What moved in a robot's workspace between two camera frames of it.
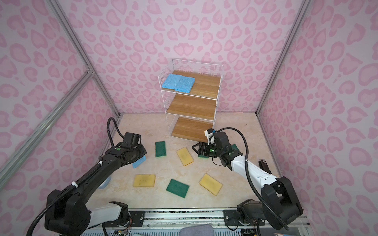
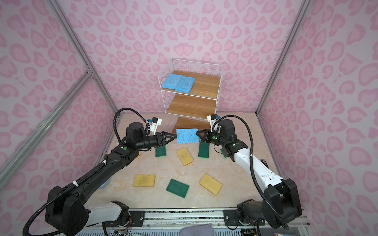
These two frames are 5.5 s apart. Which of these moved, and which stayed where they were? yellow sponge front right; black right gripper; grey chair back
Moved: black right gripper
Stayed: grey chair back; yellow sponge front right
